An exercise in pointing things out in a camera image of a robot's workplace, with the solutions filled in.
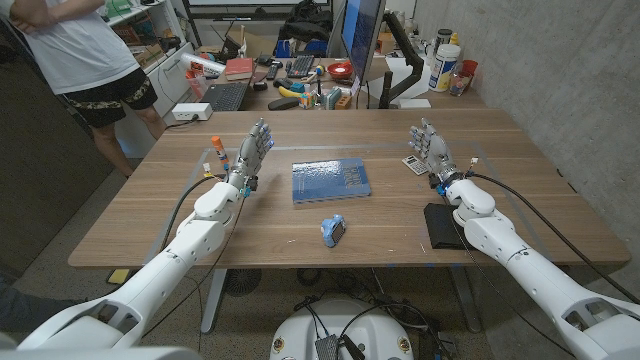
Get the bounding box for person leg dark trousers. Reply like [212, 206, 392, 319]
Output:
[0, 272, 89, 335]

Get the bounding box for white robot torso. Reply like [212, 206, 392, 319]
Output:
[269, 298, 415, 360]

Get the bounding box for grey metal table leg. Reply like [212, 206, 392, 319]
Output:
[199, 268, 229, 335]
[448, 264, 484, 334]

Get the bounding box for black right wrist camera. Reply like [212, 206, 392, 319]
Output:
[428, 172, 447, 197]

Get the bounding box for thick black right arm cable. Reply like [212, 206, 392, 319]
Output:
[464, 171, 640, 305]

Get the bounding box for black oval case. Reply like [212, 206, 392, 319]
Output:
[267, 96, 301, 112]

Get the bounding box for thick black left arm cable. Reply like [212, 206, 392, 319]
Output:
[158, 172, 231, 254]

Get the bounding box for orange capped glue stick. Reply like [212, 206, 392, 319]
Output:
[210, 135, 231, 171]

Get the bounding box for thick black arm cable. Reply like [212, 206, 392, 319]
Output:
[158, 172, 231, 254]
[464, 171, 640, 305]

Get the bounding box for white pocket calculator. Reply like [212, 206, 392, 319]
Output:
[401, 154, 429, 177]

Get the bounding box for cardboard box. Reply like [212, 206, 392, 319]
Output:
[239, 24, 281, 59]

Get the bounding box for whiteboard on black stand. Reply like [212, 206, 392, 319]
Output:
[180, 0, 333, 21]

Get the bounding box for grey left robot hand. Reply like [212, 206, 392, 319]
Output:
[227, 117, 276, 189]

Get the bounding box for white shelf unit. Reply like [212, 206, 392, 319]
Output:
[102, 0, 196, 119]

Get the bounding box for white rolled tube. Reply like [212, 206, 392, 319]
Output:
[179, 52, 227, 77]

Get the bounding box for black round floor fan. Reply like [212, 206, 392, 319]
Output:
[223, 268, 263, 298]

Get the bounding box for computer monitor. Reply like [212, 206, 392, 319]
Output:
[340, 0, 387, 84]

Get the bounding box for red bowl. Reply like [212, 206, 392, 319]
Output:
[326, 60, 355, 81]

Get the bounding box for person in white t-shirt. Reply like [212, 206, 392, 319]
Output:
[0, 0, 167, 179]

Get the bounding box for black backpack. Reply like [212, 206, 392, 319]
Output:
[277, 0, 334, 44]

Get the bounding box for black flat wallet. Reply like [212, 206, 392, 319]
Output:
[423, 202, 476, 251]

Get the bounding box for yellow floor item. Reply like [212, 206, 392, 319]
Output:
[105, 268, 132, 286]

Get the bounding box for blue hardcover book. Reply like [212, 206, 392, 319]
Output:
[291, 157, 373, 205]

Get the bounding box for white canister blue label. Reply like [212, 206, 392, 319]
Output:
[428, 43, 462, 93]

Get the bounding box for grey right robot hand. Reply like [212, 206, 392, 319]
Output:
[408, 117, 464, 187]

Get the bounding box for red book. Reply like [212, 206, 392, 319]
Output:
[224, 57, 255, 82]

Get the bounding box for black laptop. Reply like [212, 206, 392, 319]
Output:
[199, 59, 259, 113]

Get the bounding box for black keyboard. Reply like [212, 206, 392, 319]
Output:
[285, 54, 316, 80]

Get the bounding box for white power strip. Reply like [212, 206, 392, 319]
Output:
[171, 102, 214, 122]

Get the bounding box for clear glass jar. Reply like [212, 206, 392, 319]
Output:
[448, 68, 474, 97]

